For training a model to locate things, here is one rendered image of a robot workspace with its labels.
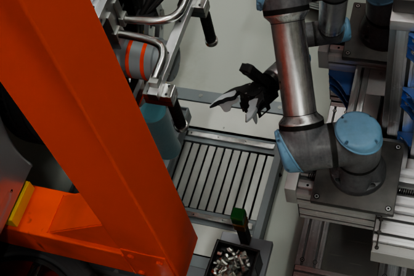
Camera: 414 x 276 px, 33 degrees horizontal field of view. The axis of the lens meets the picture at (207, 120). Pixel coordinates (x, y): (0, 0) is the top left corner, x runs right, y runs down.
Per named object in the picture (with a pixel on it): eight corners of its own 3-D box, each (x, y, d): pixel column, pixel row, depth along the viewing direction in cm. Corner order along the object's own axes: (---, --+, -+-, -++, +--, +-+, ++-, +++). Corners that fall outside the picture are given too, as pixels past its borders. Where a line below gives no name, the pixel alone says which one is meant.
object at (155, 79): (117, 32, 213) (108, 10, 204) (177, 40, 208) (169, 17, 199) (97, 79, 205) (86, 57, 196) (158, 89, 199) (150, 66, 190)
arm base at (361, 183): (389, 152, 194) (391, 133, 186) (381, 200, 187) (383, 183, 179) (335, 143, 198) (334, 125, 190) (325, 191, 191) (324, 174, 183)
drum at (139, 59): (125, 49, 235) (114, 22, 224) (185, 57, 229) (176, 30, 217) (111, 83, 228) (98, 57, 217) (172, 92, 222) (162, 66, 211)
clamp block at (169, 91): (150, 89, 209) (146, 79, 205) (178, 93, 207) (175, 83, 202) (145, 103, 207) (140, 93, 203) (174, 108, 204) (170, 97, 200)
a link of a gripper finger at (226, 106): (213, 119, 211) (243, 110, 210) (208, 104, 207) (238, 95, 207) (212, 114, 213) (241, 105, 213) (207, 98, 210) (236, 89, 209)
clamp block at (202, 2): (184, 4, 226) (180, -8, 221) (211, 7, 223) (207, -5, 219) (179, 15, 223) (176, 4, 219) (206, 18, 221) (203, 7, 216)
